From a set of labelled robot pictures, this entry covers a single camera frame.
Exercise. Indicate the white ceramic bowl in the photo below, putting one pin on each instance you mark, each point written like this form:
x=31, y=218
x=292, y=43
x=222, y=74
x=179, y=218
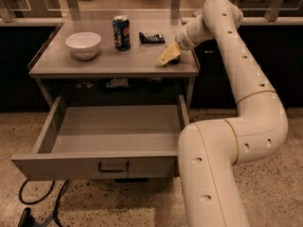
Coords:
x=84, y=45

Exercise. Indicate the blue pepsi can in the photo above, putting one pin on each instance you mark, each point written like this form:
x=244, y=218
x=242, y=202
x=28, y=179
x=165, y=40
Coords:
x=121, y=27

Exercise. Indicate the open grey top drawer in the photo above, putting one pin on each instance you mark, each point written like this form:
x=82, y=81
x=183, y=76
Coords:
x=74, y=140

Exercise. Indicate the black drawer handle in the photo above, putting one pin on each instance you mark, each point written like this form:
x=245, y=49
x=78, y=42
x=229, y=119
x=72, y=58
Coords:
x=105, y=168

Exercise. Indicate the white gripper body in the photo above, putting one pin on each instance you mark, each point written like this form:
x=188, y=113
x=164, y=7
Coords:
x=182, y=41

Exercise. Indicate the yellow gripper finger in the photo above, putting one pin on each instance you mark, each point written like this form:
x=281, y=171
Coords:
x=169, y=54

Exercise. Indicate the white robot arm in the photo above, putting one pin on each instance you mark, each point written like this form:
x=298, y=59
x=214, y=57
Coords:
x=208, y=149

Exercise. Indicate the black plug on floor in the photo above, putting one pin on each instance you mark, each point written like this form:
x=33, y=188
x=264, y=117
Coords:
x=26, y=219

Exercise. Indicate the grey cabinet with counter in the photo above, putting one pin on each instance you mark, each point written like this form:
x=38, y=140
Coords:
x=138, y=62

